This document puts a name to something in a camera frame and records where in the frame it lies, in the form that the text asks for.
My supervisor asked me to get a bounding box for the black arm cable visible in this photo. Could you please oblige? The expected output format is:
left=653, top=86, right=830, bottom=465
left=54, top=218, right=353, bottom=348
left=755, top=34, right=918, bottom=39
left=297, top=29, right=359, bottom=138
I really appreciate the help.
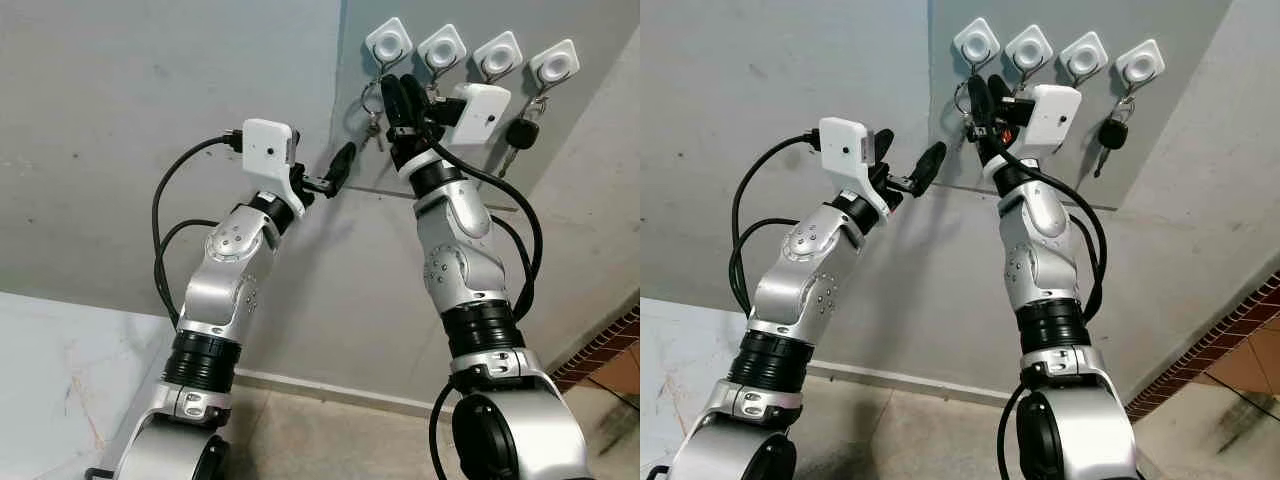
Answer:
left=428, top=385, right=461, bottom=480
left=996, top=380, right=1031, bottom=480
left=151, top=133, right=247, bottom=326
left=1005, top=150, right=1109, bottom=323
left=732, top=218, right=793, bottom=317
left=428, top=135, right=546, bottom=323
left=729, top=133, right=824, bottom=317
left=155, top=218, right=221, bottom=326

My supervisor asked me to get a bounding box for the grey wall panel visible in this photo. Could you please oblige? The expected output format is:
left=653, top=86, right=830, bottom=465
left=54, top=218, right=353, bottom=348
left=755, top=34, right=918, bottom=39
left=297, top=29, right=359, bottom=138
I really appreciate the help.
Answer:
left=330, top=0, right=641, bottom=213

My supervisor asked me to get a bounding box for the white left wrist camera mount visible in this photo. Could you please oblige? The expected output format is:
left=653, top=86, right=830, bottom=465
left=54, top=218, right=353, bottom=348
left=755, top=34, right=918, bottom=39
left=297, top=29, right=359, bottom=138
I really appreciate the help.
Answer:
left=240, top=118, right=307, bottom=217
left=818, top=117, right=895, bottom=217

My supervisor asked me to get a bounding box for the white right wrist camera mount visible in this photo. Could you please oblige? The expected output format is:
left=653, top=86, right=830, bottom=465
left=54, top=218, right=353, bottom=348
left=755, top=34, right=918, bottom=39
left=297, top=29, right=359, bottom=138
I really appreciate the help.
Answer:
left=440, top=83, right=512, bottom=148
left=1018, top=84, right=1083, bottom=157

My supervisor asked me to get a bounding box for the white square wall hook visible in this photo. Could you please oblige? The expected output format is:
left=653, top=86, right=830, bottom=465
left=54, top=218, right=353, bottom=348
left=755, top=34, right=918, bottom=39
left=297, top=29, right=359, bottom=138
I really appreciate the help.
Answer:
left=417, top=24, right=468, bottom=74
left=1115, top=39, right=1167, bottom=90
left=952, top=17, right=1001, bottom=67
left=472, top=31, right=524, bottom=82
left=365, top=17, right=413, bottom=67
left=528, top=39, right=581, bottom=90
left=1059, top=31, right=1111, bottom=82
left=1004, top=24, right=1054, bottom=74

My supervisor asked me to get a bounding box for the silver key ring with keys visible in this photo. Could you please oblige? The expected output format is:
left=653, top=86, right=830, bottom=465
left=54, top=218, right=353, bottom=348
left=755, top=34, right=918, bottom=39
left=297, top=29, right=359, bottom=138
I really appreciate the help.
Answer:
left=358, top=62, right=389, bottom=153
left=952, top=62, right=981, bottom=142

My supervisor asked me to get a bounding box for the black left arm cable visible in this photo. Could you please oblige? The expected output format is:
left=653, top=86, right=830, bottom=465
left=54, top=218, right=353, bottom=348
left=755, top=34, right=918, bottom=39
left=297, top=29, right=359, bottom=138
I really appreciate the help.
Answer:
left=729, top=133, right=824, bottom=317
left=155, top=218, right=221, bottom=326
left=151, top=133, right=247, bottom=326
left=732, top=218, right=793, bottom=317

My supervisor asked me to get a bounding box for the red brick tile border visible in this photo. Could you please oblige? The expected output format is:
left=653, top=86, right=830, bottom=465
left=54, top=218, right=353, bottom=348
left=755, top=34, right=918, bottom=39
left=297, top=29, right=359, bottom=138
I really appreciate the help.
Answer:
left=1125, top=270, right=1280, bottom=421
left=550, top=305, right=641, bottom=393

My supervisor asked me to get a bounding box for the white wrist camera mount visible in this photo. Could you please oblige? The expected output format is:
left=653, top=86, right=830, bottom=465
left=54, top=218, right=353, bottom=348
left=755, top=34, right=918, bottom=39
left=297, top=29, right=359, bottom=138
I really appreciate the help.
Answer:
left=440, top=83, right=512, bottom=148
left=818, top=117, right=895, bottom=217
left=1018, top=84, right=1083, bottom=157
left=240, top=118, right=307, bottom=217

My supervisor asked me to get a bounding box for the white marble slab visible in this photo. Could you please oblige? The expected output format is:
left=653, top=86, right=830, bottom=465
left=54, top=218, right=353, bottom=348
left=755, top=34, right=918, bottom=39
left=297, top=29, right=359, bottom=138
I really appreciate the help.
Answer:
left=0, top=290, right=179, bottom=480
left=640, top=297, right=747, bottom=471

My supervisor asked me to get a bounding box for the white skirting board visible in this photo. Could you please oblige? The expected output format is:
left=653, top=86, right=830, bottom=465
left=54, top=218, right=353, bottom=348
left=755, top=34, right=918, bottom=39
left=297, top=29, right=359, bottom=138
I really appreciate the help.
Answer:
left=805, top=360, right=1027, bottom=398
left=233, top=368, right=447, bottom=419

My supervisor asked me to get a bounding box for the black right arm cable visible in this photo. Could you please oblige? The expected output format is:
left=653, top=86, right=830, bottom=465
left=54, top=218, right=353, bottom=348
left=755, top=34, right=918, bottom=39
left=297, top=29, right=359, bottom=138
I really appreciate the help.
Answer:
left=428, top=385, right=461, bottom=480
left=996, top=380, right=1031, bottom=480
left=1005, top=150, right=1109, bottom=323
left=428, top=135, right=546, bottom=323

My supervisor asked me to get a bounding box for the black-headed car key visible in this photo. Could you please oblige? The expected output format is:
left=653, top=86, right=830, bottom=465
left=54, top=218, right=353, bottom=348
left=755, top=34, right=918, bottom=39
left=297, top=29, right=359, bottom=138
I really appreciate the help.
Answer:
left=1092, top=92, right=1137, bottom=179
left=497, top=92, right=549, bottom=179

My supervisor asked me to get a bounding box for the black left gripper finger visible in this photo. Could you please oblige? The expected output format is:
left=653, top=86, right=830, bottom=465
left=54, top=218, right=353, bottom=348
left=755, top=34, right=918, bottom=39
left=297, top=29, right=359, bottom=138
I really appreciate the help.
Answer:
left=328, top=141, right=358, bottom=197
left=912, top=141, right=948, bottom=197

